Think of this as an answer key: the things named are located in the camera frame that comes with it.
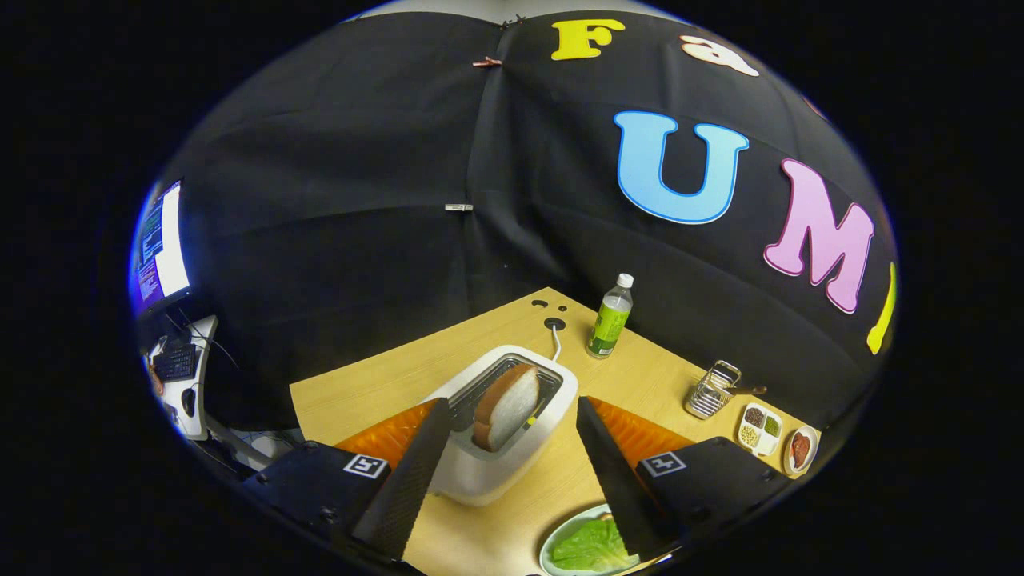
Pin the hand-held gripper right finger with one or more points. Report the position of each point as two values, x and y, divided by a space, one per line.
616 480

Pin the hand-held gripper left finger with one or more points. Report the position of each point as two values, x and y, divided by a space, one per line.
412 480

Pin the green lettuce leaf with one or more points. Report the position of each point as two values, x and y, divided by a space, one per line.
592 548

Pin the round-topped toast slice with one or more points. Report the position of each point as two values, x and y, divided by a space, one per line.
508 408

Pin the white toaster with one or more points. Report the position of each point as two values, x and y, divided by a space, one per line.
496 476

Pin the pale green round plate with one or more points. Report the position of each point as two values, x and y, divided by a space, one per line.
552 536

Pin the pile of yellow beans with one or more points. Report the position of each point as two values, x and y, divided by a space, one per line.
749 435

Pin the pile of dark beans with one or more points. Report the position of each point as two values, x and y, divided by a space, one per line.
754 417

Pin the white divided dish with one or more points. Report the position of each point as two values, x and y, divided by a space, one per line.
764 444

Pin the green label water bottle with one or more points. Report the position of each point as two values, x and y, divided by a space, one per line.
610 320

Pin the pile of green beans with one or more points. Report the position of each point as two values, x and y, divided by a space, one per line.
772 426

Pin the brown meat steak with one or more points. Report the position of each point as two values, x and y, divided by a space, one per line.
801 450

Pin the white oval plate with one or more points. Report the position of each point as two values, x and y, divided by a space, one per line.
814 448

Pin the black computer mouse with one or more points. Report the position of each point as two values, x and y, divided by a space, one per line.
189 402

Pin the white side desk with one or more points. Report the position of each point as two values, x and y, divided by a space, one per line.
204 352

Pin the black backdrop cloth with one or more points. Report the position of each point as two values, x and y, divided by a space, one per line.
360 240

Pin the black keyboard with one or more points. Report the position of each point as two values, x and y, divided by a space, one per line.
176 364

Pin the computer monitor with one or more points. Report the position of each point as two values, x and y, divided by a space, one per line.
164 248

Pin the black clip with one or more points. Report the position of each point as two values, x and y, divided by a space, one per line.
512 20

